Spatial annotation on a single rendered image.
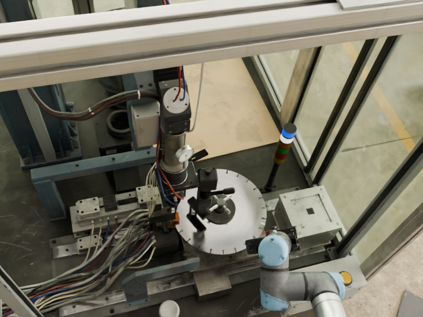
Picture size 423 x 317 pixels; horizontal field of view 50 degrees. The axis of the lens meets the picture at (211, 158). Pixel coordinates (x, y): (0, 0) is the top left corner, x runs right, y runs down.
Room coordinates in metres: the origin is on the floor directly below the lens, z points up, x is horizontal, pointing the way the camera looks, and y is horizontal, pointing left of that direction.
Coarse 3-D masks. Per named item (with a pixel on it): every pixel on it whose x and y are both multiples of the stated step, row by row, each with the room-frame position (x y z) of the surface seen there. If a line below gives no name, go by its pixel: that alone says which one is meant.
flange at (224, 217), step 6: (222, 198) 0.77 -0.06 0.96; (228, 204) 0.75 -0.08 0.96; (234, 204) 0.76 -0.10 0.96; (216, 210) 0.72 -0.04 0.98; (222, 210) 0.72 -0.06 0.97; (234, 210) 0.73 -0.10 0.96; (210, 216) 0.70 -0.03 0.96; (216, 216) 0.70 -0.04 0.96; (222, 216) 0.70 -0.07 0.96; (228, 216) 0.71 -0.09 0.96; (216, 222) 0.68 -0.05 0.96; (222, 222) 0.68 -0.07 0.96
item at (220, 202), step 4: (212, 196) 0.76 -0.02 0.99; (216, 196) 0.76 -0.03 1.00; (228, 196) 0.76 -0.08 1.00; (216, 200) 0.74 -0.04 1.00; (220, 200) 0.74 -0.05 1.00; (224, 200) 0.74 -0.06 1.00; (216, 204) 0.73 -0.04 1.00; (220, 204) 0.72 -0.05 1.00; (224, 204) 0.73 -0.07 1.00; (212, 208) 0.71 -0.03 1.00; (220, 208) 0.72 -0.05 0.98; (224, 208) 0.72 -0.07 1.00; (228, 212) 0.70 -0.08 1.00
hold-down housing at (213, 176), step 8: (200, 168) 0.70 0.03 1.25; (208, 168) 0.69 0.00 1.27; (200, 176) 0.67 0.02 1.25; (208, 176) 0.67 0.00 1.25; (216, 176) 0.68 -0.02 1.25; (200, 184) 0.66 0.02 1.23; (208, 184) 0.66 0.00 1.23; (216, 184) 0.67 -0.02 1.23; (200, 192) 0.68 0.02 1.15; (200, 200) 0.66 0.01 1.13; (208, 200) 0.67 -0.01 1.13
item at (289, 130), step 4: (288, 124) 0.98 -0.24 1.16; (292, 124) 0.99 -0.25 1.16; (284, 128) 0.96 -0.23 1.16; (288, 128) 0.96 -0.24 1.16; (292, 128) 0.97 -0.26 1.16; (296, 128) 0.97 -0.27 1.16; (284, 132) 0.96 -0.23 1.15; (288, 132) 0.95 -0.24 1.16; (292, 132) 0.95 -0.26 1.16; (284, 136) 0.95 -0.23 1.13; (288, 136) 0.95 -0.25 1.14; (292, 136) 0.95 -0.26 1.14
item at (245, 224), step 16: (224, 176) 0.87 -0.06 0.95; (240, 176) 0.88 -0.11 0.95; (192, 192) 0.78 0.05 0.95; (240, 192) 0.81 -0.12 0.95; (256, 192) 0.82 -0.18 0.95; (240, 208) 0.75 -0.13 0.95; (256, 208) 0.76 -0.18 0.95; (176, 224) 0.66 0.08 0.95; (192, 224) 0.66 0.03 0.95; (208, 224) 0.67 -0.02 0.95; (224, 224) 0.68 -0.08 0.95; (240, 224) 0.69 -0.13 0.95; (256, 224) 0.70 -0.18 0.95; (192, 240) 0.61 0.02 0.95; (208, 240) 0.61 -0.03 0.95; (224, 240) 0.62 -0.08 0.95; (240, 240) 0.63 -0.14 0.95
